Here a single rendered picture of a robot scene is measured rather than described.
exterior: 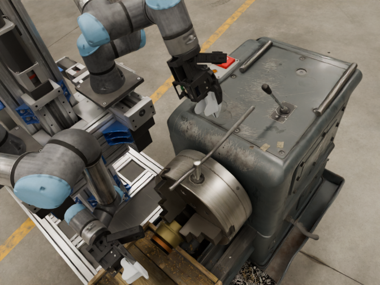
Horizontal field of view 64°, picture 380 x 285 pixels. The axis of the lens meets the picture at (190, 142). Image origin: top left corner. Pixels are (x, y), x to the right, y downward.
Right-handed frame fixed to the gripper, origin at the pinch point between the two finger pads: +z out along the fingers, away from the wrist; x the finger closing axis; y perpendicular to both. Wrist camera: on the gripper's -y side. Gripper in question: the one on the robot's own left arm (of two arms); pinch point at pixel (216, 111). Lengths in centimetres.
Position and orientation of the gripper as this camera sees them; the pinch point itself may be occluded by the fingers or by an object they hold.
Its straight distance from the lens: 84.4
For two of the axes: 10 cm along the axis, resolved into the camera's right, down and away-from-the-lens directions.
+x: 6.7, 2.1, -7.2
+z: 3.6, 7.4, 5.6
